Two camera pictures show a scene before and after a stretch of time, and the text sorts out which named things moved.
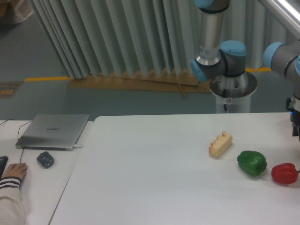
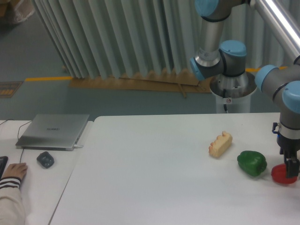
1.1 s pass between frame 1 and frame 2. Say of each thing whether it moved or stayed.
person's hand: stayed
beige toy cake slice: stayed
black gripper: moved
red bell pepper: stayed
